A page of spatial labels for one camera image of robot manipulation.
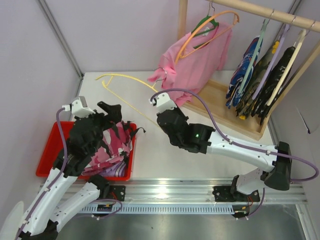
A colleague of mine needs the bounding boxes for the pink camouflage trousers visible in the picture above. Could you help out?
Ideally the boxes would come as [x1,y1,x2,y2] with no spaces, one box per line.
[82,121,144,176]

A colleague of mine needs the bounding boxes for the yellow hanger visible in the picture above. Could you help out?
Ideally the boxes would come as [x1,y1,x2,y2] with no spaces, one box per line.
[94,68,167,128]

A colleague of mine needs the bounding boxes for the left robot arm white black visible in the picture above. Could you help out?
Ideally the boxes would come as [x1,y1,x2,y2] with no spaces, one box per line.
[14,99,122,240]

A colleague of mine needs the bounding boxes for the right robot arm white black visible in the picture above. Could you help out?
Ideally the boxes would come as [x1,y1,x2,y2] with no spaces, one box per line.
[156,108,292,202]

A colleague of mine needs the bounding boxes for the olive camouflage trousers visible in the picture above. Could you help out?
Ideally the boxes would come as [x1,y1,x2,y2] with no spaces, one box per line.
[236,40,280,120]

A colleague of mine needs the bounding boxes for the blue patterned trousers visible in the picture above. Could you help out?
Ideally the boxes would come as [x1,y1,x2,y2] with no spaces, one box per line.
[225,35,259,109]

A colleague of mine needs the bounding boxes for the black patterned trousers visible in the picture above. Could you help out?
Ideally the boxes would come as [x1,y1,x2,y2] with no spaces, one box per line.
[251,46,296,126]

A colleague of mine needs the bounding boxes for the orange hanger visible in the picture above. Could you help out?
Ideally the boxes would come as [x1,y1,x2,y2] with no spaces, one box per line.
[174,10,240,64]

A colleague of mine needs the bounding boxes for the mint green hanger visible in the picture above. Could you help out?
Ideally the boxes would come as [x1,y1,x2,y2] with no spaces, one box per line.
[243,19,269,83]

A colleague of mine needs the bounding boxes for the purple hanger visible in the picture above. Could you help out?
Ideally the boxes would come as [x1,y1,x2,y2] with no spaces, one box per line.
[251,24,290,100]

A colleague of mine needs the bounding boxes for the cream hanger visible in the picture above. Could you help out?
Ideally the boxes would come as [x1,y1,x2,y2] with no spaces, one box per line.
[266,29,307,106]

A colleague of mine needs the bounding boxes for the red plastic bin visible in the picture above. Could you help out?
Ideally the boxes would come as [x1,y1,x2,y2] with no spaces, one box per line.
[35,121,136,182]

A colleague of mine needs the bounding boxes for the wooden clothes rack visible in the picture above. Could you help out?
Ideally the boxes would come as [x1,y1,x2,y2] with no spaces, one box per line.
[176,0,320,141]

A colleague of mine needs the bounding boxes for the purple folded garment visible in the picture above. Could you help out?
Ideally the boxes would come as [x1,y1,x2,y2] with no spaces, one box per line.
[99,161,127,178]

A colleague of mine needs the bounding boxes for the plain pink garment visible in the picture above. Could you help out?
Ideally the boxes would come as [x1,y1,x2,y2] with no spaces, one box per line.
[148,22,232,93]

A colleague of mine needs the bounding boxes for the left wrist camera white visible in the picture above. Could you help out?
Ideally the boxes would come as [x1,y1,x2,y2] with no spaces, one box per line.
[62,96,95,118]

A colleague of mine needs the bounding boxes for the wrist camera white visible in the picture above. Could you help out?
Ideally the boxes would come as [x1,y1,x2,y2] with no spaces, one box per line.
[150,92,177,113]
[62,96,95,118]

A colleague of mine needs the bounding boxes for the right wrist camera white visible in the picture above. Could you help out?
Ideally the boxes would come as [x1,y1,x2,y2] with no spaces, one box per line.
[150,92,177,113]

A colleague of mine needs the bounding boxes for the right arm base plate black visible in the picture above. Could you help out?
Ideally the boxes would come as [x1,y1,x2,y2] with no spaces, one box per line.
[212,185,261,203]

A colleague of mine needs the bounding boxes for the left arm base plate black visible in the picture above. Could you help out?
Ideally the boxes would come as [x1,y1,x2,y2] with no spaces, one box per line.
[107,185,126,202]

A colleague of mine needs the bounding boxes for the white slotted cable duct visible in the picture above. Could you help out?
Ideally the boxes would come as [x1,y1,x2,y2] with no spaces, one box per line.
[80,203,235,215]

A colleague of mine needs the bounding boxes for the aluminium mounting rail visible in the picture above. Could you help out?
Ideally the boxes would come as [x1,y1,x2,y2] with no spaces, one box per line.
[39,177,309,205]

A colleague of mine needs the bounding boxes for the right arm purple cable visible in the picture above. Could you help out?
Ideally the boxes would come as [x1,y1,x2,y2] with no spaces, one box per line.
[149,88,320,181]

